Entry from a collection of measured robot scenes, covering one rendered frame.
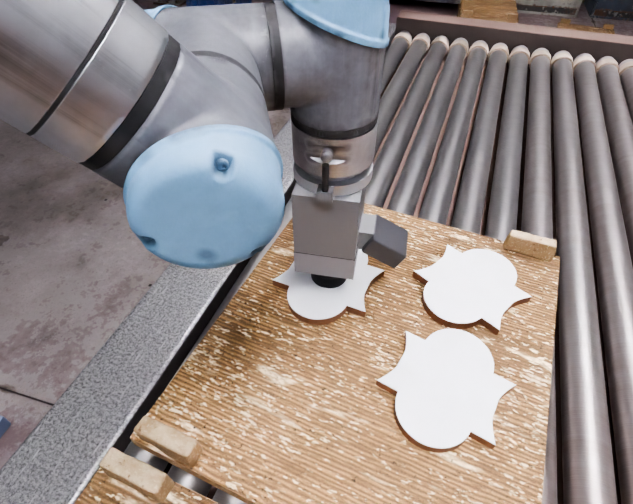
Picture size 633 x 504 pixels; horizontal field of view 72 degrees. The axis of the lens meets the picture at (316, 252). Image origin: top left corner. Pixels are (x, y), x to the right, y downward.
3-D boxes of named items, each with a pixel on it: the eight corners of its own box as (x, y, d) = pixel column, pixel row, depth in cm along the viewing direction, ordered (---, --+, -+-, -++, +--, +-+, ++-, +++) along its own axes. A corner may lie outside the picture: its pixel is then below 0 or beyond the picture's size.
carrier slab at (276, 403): (133, 444, 41) (128, 437, 40) (313, 196, 67) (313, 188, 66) (524, 649, 31) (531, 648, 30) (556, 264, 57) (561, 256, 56)
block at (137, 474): (106, 476, 38) (95, 464, 36) (120, 455, 39) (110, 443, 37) (164, 505, 36) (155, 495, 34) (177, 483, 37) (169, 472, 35)
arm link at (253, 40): (92, 55, 24) (289, 41, 26) (117, -8, 32) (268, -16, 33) (134, 172, 30) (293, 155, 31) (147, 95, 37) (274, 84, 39)
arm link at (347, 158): (381, 101, 40) (373, 148, 34) (376, 145, 43) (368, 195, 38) (301, 94, 41) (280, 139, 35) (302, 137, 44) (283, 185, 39)
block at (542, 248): (501, 249, 57) (508, 235, 55) (503, 240, 58) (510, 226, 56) (550, 263, 55) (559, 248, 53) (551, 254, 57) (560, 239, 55)
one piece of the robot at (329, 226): (426, 178, 35) (398, 305, 46) (427, 123, 41) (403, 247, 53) (280, 162, 36) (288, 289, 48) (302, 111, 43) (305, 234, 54)
